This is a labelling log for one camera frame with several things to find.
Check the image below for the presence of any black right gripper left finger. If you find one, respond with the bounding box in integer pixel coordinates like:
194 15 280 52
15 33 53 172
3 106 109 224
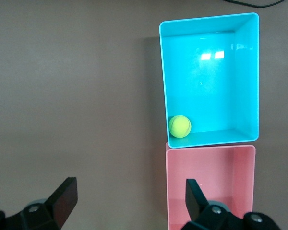
0 177 78 230

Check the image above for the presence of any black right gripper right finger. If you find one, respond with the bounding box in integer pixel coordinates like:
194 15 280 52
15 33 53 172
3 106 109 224
181 179 283 230

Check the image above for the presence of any yellow-green tennis ball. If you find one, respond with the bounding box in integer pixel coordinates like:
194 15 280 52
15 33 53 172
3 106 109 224
168 115 192 138

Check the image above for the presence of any pink plastic bin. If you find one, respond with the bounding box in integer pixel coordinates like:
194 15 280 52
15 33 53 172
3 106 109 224
165 143 256 230

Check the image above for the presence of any blue plastic bin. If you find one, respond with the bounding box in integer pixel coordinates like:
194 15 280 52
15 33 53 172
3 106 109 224
159 12 260 149

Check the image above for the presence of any brown table cover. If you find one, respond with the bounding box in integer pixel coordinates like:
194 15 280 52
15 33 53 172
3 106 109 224
0 0 288 230

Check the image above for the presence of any long black looping cable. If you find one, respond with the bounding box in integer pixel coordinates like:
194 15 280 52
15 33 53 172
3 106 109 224
222 0 286 8

